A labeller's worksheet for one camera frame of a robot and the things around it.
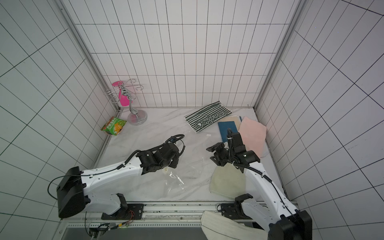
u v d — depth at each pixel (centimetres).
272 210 41
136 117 112
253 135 99
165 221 71
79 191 39
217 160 69
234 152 59
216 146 69
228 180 80
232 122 108
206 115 112
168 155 59
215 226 68
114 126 100
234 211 72
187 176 86
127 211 67
